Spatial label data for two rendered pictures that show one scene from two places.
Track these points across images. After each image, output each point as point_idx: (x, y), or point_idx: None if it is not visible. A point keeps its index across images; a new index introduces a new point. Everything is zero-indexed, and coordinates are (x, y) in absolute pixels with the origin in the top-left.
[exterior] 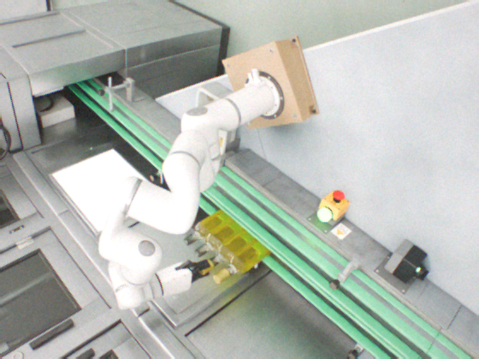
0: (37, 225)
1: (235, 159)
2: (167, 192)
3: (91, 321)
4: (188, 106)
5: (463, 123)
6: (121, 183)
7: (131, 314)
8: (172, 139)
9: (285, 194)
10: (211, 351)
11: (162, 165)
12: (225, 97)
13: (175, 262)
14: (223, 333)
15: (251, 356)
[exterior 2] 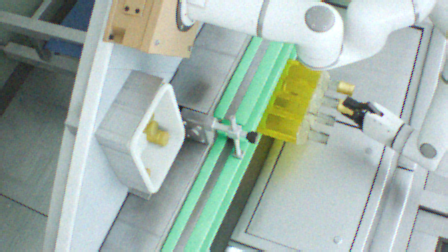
0: None
1: (198, 102)
2: (446, 0)
3: (446, 211)
4: (89, 229)
5: None
6: None
7: (413, 182)
8: (158, 242)
9: (233, 32)
10: (394, 100)
11: (424, 13)
12: (261, 6)
13: (328, 173)
14: (371, 99)
15: (376, 69)
